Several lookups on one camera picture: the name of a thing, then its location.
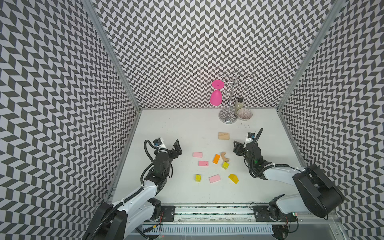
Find pink block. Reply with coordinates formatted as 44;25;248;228
209;175;221;184
198;161;209;167
193;152;203;158

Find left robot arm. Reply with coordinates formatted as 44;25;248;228
82;138;183;240

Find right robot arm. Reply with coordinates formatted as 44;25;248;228
233;130;345;222

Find natural wood arch block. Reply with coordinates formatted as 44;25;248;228
221;152;230;163

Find orange block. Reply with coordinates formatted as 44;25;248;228
213;154;221;164

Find yellow wedge block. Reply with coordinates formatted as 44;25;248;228
229;174;239;184

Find yellow cube right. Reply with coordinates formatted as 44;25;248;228
222;162;229;170

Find yellow cube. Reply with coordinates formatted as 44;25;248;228
222;162;229;170
195;175;202;183

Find chrome glass holder stand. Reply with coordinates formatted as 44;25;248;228
219;70;255;124

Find yellow cube left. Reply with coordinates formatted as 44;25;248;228
195;175;202;183

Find pink striped bowl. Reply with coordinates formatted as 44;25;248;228
237;108;253;121

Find spice jar black lid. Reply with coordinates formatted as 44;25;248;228
235;97;244;112

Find pink plastic wine glass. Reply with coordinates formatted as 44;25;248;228
210;80;225;106

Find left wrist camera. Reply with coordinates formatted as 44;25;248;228
153;138;167;149

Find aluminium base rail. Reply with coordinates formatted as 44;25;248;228
86;203;343;240

